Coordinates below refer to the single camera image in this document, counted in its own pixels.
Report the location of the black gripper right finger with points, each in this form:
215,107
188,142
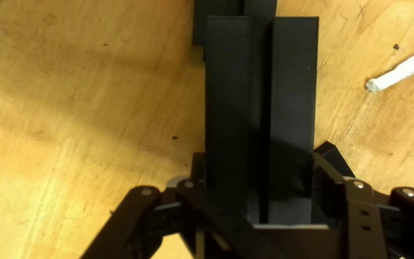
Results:
373,225

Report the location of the white flexible tube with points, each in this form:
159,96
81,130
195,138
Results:
393,77

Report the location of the long black track piece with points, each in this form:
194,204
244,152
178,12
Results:
261,89

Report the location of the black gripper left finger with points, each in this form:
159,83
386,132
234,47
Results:
209,231

